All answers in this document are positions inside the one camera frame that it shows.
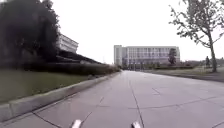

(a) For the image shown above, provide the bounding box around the low dark sloped structure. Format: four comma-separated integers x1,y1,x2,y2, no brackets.
55,49,103,65

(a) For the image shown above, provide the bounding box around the wide grey multi-storey building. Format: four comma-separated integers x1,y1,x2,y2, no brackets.
113,44,181,70

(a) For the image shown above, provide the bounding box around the dark trimmed hedge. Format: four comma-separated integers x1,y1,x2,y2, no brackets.
19,61,121,76

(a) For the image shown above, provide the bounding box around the grey concrete road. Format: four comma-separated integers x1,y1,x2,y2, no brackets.
0,69,224,128

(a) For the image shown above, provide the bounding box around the pale building behind tree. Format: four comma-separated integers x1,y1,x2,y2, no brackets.
56,33,80,54

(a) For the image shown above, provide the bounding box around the small dark tree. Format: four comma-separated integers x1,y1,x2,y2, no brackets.
167,47,178,66

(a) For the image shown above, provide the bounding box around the robot's own part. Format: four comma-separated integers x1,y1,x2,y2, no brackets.
131,120,142,128
71,119,83,128

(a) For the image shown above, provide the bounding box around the grass verge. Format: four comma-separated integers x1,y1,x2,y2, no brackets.
143,66,224,84

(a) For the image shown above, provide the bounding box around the grey concrete kerb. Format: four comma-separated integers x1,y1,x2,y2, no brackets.
0,71,121,123

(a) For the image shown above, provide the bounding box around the green grass lawn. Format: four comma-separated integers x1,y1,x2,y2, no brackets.
0,68,98,104

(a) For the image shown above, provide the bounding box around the large dark tree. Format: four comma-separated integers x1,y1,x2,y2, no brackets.
0,0,62,69

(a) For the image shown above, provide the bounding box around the thin sparse tree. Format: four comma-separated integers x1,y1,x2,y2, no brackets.
168,0,224,73

